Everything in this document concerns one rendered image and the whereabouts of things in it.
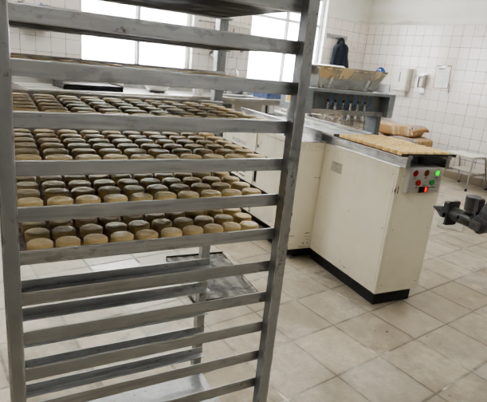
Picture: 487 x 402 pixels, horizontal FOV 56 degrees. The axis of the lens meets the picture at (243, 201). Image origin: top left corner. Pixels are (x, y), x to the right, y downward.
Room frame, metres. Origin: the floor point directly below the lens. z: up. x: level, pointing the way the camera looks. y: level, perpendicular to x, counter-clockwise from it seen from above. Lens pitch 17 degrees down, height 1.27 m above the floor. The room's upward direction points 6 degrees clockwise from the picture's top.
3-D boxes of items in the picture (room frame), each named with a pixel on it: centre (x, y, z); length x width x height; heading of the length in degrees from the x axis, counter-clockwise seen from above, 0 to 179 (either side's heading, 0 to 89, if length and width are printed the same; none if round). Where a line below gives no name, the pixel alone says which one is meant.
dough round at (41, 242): (0.86, 0.41, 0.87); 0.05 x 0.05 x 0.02
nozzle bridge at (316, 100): (3.22, -0.58, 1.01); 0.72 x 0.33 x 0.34; 116
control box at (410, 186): (2.44, -0.97, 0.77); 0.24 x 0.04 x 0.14; 116
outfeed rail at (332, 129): (3.38, -0.66, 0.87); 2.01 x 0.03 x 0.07; 26
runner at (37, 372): (0.96, 0.18, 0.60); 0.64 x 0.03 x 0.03; 119
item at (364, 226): (2.76, -0.80, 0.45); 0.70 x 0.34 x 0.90; 26
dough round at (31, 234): (0.92, 0.44, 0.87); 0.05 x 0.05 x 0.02
